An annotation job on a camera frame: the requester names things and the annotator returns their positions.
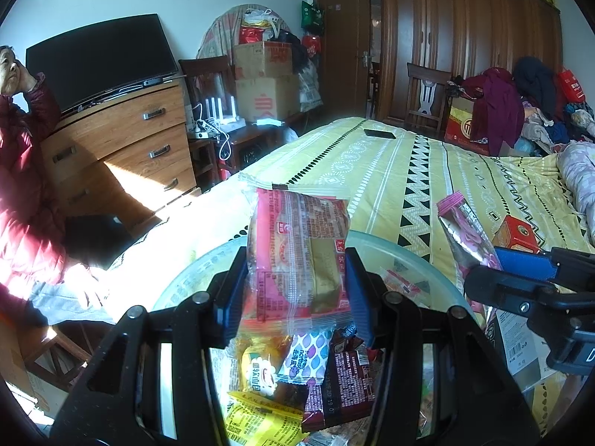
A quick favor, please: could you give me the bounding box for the white router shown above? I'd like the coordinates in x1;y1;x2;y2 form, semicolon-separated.
194;95;247;132

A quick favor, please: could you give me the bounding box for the black bag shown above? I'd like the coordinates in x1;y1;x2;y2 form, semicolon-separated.
274;30;310;72

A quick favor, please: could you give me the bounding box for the pink red pastry packet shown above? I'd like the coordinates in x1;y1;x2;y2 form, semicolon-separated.
239;172;356;335

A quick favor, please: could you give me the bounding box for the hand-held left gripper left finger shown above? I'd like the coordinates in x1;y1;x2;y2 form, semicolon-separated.
49;245;249;446

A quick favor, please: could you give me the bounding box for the large brown cardboard box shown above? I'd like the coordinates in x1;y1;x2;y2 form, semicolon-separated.
235;74;302;124

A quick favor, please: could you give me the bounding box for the colourful dotted snack packet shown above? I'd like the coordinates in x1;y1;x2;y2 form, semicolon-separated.
278;327;333;386

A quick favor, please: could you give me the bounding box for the black flat television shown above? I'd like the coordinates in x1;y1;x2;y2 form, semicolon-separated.
25;14;180;114

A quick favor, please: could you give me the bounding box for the white power strip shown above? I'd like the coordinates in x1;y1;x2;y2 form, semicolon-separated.
188;118;224;141

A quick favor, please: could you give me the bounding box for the white plastic bag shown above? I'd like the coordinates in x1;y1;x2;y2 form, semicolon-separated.
242;7;275;26

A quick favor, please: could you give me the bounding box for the white cardboard box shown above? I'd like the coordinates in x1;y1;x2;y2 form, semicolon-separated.
483;304;565;393

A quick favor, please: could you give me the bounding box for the clear bag of newspapers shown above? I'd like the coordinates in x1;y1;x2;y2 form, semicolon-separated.
297;60;324;112

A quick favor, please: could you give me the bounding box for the round glass bowl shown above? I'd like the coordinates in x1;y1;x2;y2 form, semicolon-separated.
151;230;493;446

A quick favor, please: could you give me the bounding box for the brown wooden chair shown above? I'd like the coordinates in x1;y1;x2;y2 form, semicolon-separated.
405;62;454;138

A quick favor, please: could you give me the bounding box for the brown wooden wardrobe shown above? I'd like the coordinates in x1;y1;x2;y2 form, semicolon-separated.
376;0;563;135

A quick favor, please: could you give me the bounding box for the wooden chest of drawers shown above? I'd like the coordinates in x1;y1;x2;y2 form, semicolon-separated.
39;77;200;237

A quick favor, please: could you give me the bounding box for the pile of mixed clothes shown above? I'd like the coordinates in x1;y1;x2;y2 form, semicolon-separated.
516;97;595;159

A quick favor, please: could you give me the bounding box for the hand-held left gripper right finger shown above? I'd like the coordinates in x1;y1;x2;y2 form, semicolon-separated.
344;247;542;446

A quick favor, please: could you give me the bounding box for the red gold gift box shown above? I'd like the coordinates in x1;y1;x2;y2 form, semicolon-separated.
444;97;493;156

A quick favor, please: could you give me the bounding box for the yellow cartoon snack packet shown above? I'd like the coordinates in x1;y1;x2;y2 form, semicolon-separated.
235;337;291;398

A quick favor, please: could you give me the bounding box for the small brown cardboard box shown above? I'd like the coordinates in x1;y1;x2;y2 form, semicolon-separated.
232;41;296;80

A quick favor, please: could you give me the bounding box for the red bag white print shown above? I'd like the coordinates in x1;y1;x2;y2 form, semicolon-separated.
555;67;589;103

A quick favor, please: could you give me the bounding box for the dark wooden chair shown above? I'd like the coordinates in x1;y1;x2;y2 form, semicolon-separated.
179;55;238;122

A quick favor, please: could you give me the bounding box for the orange red carton box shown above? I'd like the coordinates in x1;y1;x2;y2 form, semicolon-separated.
493;215;542;254

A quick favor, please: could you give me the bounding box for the yellow snack packet with barcode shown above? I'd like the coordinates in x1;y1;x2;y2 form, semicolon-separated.
223;390;310;446

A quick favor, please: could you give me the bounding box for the brown wooden door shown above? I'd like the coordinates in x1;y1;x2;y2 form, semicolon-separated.
312;0;373;119

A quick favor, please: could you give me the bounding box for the pale pink quilt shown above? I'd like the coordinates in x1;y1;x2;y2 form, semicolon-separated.
555;142;595;245

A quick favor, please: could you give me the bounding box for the yellow patterned bedsheet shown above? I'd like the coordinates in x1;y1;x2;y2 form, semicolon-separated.
107;116;595;446

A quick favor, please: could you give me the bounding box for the pink dotted snack packet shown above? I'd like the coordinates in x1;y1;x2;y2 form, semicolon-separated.
437;193;505;284

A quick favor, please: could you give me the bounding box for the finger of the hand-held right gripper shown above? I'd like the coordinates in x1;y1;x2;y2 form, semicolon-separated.
466;264;595;330
493;245;595;284

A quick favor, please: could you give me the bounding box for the green bag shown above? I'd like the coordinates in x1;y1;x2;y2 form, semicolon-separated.
301;1;325;29

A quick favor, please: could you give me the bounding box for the dark blue garment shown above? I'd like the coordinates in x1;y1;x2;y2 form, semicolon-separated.
514;56;561;117

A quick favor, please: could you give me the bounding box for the round pink tabletop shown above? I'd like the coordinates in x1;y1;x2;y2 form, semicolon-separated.
197;4;298;61

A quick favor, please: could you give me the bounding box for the dark wooden table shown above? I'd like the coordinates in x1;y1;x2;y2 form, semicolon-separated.
188;123;298;187

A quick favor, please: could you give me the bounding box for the red plastic bag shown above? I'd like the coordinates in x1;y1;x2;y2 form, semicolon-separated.
239;25;270;46

